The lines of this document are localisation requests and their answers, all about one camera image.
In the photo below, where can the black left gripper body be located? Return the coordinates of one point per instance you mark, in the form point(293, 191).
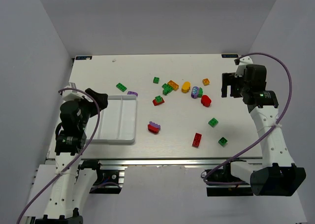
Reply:
point(91, 104)

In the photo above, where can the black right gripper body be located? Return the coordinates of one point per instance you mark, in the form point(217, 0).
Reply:
point(231, 85)

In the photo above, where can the green 2x3 lego brick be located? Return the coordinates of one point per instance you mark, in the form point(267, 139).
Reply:
point(121, 87)

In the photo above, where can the green 2x2 lego brick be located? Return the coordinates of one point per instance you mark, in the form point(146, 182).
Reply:
point(213, 122)

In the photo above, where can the red sloped lego brick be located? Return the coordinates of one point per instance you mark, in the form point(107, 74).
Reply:
point(155, 103)

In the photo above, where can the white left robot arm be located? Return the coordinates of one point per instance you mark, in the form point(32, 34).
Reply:
point(73, 181)

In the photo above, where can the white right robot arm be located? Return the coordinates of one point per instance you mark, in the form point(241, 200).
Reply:
point(278, 176)

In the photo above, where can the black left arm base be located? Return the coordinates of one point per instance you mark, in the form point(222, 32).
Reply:
point(107, 180)

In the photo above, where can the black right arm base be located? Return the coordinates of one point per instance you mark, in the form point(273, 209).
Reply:
point(222, 175)

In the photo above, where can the small orange lego brick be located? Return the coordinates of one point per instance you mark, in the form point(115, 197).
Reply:
point(206, 82)

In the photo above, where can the blue right table label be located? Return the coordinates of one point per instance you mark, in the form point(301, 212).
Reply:
point(229, 56)

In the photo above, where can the blue table label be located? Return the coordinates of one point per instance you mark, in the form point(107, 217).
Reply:
point(80, 58)
point(229, 56)

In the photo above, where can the white divided sorting tray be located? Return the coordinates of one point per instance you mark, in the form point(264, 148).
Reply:
point(118, 121)

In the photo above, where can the purple lego brick behind tray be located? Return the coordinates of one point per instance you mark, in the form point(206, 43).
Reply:
point(132, 93)

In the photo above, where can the green lego beside paw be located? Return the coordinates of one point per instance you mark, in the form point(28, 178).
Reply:
point(200, 92)

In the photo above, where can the red rounded lego piece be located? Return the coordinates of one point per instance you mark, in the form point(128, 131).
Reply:
point(206, 101)

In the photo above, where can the purple paw print lego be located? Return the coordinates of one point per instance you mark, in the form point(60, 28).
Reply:
point(195, 92)

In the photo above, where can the yellow rounded lego piece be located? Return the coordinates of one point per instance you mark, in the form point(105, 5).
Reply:
point(185, 87)

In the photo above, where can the blue left table label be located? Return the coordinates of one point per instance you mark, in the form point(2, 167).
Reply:
point(80, 58)

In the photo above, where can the orange 2x3 lego brick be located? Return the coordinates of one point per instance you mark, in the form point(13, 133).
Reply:
point(173, 85)

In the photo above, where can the small green lego brick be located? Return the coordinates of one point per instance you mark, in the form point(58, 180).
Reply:
point(156, 80)

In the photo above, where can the purple lego on red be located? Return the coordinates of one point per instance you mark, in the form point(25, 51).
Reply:
point(154, 124)

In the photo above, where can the green lego brick cluster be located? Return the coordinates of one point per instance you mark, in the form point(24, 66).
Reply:
point(166, 89)

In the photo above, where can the green round stud lego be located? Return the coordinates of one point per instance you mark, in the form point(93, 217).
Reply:
point(222, 141)

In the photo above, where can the red curved lego brick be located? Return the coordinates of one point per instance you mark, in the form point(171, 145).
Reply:
point(153, 129)

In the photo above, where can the red 2x4 lego brick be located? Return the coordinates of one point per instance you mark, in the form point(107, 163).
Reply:
point(196, 140)

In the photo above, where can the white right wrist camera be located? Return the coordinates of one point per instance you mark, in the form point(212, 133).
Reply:
point(241, 65)

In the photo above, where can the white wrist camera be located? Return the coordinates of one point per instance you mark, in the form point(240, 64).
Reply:
point(70, 94)
point(241, 65)

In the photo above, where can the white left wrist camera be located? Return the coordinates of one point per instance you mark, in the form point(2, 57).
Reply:
point(70, 94)

